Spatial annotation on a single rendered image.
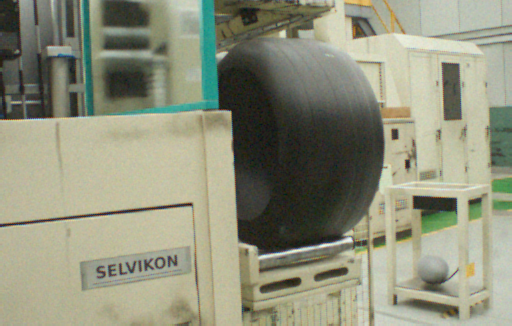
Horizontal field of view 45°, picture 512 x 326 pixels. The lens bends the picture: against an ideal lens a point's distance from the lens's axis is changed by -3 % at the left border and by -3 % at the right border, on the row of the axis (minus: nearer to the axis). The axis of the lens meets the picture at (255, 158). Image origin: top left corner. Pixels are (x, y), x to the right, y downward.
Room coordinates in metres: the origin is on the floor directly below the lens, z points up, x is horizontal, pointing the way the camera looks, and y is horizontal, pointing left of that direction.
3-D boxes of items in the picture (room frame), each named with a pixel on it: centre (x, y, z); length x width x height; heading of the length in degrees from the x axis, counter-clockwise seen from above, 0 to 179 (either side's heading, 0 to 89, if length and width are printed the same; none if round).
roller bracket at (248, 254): (1.69, 0.12, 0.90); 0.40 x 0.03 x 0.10; 32
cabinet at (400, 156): (6.51, -1.21, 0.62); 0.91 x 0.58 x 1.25; 131
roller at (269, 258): (1.67, -0.11, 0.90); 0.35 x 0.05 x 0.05; 122
